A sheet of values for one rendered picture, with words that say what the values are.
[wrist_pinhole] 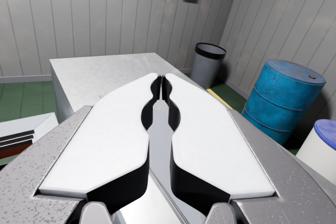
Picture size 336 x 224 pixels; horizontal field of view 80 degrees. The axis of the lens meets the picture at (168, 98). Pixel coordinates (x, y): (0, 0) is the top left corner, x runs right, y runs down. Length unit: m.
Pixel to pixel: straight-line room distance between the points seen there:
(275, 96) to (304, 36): 1.01
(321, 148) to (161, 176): 1.73
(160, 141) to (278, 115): 1.87
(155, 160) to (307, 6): 2.77
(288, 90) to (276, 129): 0.47
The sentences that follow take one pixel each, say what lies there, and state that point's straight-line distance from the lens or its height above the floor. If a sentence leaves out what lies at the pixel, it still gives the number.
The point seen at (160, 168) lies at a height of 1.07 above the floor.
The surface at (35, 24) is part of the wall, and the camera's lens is 2.86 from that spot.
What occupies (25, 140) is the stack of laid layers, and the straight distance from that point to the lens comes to 1.01.
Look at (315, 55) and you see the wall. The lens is 2.96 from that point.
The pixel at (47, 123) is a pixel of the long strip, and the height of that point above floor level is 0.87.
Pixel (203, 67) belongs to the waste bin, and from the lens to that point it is 3.15.
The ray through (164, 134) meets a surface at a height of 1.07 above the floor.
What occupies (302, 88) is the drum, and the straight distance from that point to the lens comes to 2.27.
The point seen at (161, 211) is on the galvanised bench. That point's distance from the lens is 0.53.
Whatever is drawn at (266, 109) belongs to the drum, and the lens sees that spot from 2.36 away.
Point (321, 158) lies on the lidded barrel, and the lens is 2.15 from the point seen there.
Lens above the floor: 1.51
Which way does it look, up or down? 32 degrees down
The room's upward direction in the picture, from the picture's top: 12 degrees clockwise
